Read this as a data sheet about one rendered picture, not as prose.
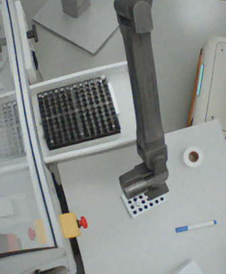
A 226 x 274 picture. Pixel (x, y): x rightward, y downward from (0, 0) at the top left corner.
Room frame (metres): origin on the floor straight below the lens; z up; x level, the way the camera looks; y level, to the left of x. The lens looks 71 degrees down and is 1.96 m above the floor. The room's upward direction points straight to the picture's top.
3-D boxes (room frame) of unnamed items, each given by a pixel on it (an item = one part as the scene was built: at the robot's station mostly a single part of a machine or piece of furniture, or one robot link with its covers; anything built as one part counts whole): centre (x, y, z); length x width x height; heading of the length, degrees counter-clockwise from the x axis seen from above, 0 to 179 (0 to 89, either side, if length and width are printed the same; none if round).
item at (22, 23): (0.66, 0.30, 0.87); 0.29 x 0.02 x 0.11; 15
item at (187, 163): (0.27, -0.27, 0.78); 0.07 x 0.07 x 0.04
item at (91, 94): (0.39, 0.10, 0.87); 0.22 x 0.18 x 0.06; 105
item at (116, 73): (0.39, 0.11, 0.86); 0.40 x 0.26 x 0.06; 105
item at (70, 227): (0.04, 0.12, 0.88); 0.07 x 0.05 x 0.07; 15
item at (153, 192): (0.18, -0.12, 0.92); 0.10 x 0.07 x 0.07; 24
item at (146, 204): (0.14, -0.11, 0.78); 0.12 x 0.08 x 0.04; 116
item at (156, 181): (0.18, -0.12, 0.98); 0.07 x 0.06 x 0.07; 115
